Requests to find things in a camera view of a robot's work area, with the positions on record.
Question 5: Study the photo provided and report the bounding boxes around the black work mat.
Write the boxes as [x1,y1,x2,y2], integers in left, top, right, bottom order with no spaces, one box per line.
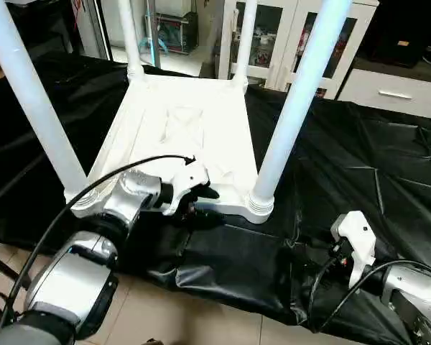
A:
[0,54,431,345]

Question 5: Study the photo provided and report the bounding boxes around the storage rack with items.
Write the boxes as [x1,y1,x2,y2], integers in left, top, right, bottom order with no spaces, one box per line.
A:
[140,0,200,55]

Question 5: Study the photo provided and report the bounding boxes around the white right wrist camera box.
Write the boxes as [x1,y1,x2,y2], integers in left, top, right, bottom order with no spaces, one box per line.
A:
[330,211,378,290]

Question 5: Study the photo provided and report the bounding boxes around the white glass door cabinet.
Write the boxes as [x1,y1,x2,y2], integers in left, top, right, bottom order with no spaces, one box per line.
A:
[217,0,380,100]

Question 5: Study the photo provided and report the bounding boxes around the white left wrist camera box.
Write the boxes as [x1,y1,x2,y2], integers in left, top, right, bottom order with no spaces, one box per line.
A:
[162,162,210,216]

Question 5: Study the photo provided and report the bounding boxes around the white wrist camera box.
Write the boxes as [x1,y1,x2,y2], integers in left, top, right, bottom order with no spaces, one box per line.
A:
[162,162,210,216]
[330,211,378,290]

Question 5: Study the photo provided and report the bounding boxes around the white plastic table top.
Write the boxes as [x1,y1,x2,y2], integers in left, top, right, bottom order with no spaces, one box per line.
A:
[70,72,275,221]

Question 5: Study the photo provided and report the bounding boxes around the white plastic table leg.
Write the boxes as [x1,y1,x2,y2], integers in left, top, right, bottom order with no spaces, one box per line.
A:
[117,0,148,84]
[233,0,259,91]
[0,0,88,206]
[248,0,354,221]

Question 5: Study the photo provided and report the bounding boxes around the white drawer unit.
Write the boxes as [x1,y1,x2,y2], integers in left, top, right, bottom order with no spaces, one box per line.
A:
[338,68,431,120]

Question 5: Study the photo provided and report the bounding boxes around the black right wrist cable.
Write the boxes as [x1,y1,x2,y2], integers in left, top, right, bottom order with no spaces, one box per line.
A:
[305,244,431,336]

